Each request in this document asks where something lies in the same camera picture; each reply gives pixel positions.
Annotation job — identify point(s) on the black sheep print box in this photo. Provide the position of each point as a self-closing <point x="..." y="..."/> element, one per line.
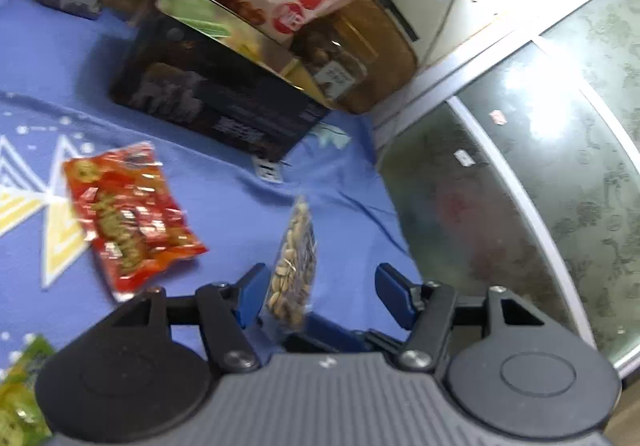
<point x="210" y="90"/>

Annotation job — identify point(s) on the green cracker packet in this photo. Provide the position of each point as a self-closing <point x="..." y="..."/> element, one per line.
<point x="20" y="396"/>

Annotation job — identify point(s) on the nut jar behind black box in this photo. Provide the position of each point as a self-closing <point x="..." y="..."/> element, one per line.
<point x="390" y="55"/>

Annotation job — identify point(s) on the blue printed tablecloth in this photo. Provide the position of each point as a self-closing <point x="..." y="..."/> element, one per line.
<point x="225" y="206"/>

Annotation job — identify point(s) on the clear seed snack packet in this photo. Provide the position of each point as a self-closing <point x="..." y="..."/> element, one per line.
<point x="292" y="266"/>

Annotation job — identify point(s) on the glass sliding door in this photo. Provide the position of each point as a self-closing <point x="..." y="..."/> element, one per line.
<point x="500" y="201"/>

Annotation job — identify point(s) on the red snack packet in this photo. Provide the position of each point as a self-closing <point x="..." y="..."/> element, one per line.
<point x="130" y="221"/>

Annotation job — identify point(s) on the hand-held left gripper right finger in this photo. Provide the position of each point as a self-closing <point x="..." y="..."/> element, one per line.
<point x="395" y="296"/>

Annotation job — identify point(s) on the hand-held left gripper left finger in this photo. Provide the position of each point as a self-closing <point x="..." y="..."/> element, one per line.
<point x="250" y="298"/>

